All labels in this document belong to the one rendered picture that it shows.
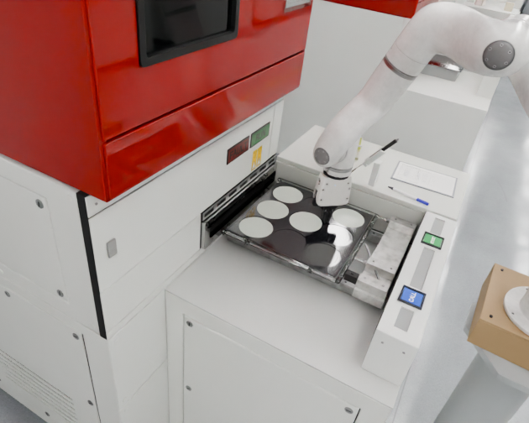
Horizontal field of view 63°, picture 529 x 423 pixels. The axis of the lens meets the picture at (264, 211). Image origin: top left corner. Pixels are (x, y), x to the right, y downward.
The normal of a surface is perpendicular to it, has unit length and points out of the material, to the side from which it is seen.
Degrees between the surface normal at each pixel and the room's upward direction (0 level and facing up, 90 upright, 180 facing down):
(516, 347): 90
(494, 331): 90
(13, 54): 90
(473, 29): 71
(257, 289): 0
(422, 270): 0
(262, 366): 90
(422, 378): 0
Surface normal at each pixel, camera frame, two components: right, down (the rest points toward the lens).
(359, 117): -0.11, -0.15
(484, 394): -0.80, 0.27
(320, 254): 0.11, -0.81
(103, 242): 0.87, 0.36
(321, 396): -0.47, 0.47
